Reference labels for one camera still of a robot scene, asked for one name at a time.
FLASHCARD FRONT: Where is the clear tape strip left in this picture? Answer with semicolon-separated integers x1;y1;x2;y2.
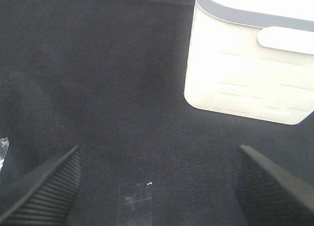
0;137;9;171

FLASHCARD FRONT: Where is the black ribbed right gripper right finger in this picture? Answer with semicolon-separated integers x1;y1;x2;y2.
232;145;314;226

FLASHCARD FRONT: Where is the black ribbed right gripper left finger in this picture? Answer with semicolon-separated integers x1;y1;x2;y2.
0;146;81;226

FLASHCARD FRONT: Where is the black fabric table cloth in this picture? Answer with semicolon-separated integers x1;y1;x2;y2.
0;0;314;226

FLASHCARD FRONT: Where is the clear tape strip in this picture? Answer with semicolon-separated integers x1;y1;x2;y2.
117;181;153;226
0;137;9;171

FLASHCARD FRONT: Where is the cream plastic storage box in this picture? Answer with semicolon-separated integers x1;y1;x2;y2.
184;0;314;125

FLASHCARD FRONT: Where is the clear tape strip centre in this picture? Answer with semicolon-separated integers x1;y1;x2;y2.
117;181;153;226

